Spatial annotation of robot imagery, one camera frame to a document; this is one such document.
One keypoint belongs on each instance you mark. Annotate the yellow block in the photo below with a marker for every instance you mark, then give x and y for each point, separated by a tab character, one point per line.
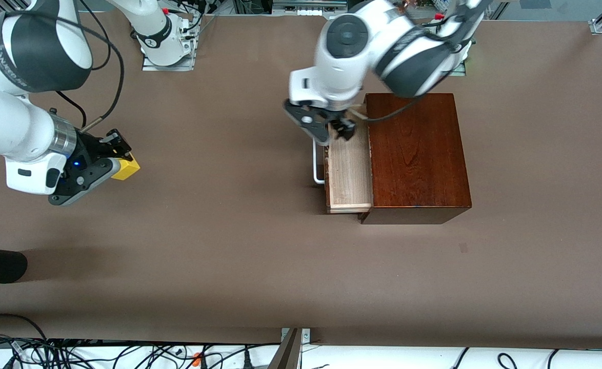
126	170

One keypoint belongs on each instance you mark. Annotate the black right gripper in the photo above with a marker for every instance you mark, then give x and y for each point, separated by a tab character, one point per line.
90	149

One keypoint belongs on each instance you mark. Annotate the metal corner bracket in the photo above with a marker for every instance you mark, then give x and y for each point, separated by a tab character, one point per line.
306	335

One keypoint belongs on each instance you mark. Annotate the grey power strip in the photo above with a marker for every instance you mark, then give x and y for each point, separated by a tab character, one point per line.
301	6

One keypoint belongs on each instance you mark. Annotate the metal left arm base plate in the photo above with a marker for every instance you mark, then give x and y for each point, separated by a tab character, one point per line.
460	66

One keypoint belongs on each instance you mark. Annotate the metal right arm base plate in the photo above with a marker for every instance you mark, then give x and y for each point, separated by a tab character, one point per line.
149	66

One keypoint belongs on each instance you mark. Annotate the dark brown wooden cabinet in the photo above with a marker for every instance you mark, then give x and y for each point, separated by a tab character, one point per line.
419	154

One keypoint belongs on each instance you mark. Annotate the dark metal post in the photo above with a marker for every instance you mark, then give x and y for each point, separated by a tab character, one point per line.
286	353

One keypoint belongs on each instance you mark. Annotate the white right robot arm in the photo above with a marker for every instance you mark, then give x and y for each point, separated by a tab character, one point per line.
24	51

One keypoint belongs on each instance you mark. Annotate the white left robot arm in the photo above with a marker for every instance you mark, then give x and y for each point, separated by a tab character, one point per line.
342	56

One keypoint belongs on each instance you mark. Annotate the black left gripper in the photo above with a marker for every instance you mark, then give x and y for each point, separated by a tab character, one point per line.
343	127

